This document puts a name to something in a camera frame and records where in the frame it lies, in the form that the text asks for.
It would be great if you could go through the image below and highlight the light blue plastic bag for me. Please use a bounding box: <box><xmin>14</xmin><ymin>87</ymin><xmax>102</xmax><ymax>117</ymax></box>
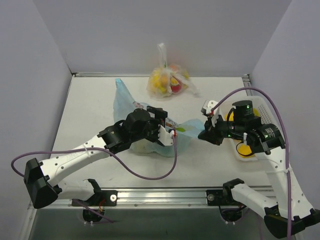
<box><xmin>113</xmin><ymin>78</ymin><xmax>204</xmax><ymax>157</ymax></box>

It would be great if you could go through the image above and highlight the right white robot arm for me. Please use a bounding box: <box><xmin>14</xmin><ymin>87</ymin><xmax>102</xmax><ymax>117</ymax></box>
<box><xmin>198</xmin><ymin>100</ymin><xmax>320</xmax><ymax>239</ymax></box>

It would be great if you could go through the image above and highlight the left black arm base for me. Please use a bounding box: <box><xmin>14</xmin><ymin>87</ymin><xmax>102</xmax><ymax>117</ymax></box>
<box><xmin>71</xmin><ymin>178</ymin><xmax>118</xmax><ymax>226</ymax></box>

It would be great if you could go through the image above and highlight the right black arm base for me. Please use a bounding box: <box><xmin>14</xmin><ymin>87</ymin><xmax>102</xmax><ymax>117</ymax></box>
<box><xmin>205</xmin><ymin>178</ymin><xmax>247</xmax><ymax>225</ymax></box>

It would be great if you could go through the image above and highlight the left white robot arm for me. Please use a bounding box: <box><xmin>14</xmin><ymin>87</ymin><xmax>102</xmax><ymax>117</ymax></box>
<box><xmin>23</xmin><ymin>106</ymin><xmax>173</xmax><ymax>209</ymax></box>

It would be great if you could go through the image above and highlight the orange yellow fake mango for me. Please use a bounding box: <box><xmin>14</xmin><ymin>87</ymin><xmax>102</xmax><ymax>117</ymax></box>
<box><xmin>253</xmin><ymin>108</ymin><xmax>260</xmax><ymax>117</ymax></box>

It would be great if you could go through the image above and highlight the clear tied bag of fruits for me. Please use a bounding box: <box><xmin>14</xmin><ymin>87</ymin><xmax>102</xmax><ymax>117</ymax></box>
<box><xmin>146</xmin><ymin>43</ymin><xmax>199</xmax><ymax>99</ymax></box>

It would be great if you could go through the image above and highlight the white plastic basket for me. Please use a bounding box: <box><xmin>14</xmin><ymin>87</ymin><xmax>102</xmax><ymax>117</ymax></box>
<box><xmin>219</xmin><ymin>96</ymin><xmax>283</xmax><ymax>162</ymax></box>

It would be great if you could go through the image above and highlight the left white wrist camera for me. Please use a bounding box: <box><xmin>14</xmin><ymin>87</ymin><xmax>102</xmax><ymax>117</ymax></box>
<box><xmin>156</xmin><ymin>125</ymin><xmax>177</xmax><ymax>147</ymax></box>

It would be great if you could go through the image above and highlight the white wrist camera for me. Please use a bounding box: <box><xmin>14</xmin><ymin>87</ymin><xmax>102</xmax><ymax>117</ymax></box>
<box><xmin>201</xmin><ymin>99</ymin><xmax>221</xmax><ymax>127</ymax></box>
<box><xmin>156</xmin><ymin>125</ymin><xmax>177</xmax><ymax>147</ymax></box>

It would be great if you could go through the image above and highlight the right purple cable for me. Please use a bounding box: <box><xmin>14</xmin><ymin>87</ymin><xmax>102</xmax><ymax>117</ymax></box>
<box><xmin>211</xmin><ymin>87</ymin><xmax>292</xmax><ymax>238</ymax></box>

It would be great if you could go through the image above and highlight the purple cable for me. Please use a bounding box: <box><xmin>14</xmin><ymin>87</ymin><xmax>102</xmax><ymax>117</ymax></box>
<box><xmin>211</xmin><ymin>87</ymin><xmax>292</xmax><ymax>238</ymax></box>
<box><xmin>10</xmin><ymin>129</ymin><xmax>179</xmax><ymax>223</ymax></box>

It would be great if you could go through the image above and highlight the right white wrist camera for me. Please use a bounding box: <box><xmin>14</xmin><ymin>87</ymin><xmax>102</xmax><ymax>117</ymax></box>
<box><xmin>201</xmin><ymin>99</ymin><xmax>221</xmax><ymax>127</ymax></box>

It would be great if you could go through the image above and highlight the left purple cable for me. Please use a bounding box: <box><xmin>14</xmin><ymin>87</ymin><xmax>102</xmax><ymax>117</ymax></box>
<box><xmin>10</xmin><ymin>129</ymin><xmax>179</xmax><ymax>223</ymax></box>

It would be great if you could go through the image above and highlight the aluminium front rail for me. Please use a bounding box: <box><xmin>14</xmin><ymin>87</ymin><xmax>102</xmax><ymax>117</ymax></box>
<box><xmin>29</xmin><ymin>188</ymin><xmax>283</xmax><ymax>210</ymax></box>

